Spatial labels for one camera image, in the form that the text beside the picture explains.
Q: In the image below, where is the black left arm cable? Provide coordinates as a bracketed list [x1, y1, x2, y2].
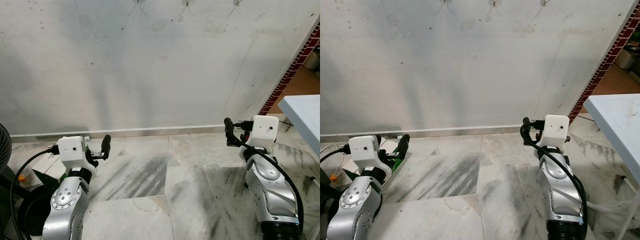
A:
[9, 146, 61, 240]
[320, 145, 351, 165]

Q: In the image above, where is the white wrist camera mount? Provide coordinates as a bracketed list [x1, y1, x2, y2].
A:
[542, 114, 571, 149]
[248, 115, 280, 151]
[57, 135, 89, 167]
[348, 134, 380, 169]

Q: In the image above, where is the red brick wall edge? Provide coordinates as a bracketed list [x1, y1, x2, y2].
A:
[568, 16, 640, 122]

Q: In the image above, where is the white folding table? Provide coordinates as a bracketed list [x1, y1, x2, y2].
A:
[583, 93, 640, 239]
[278, 93, 321, 157]

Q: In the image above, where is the white baseboard strip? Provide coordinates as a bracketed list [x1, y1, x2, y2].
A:
[10, 124, 227, 141]
[320, 124, 524, 139]

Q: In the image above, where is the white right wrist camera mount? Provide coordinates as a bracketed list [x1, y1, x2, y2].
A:
[542, 114, 571, 149]
[248, 115, 280, 151]

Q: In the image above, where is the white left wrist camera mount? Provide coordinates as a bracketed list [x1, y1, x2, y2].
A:
[57, 135, 89, 167]
[348, 134, 380, 169]

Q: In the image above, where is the grey metal pot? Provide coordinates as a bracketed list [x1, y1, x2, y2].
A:
[303, 47, 321, 71]
[614, 46, 640, 71]

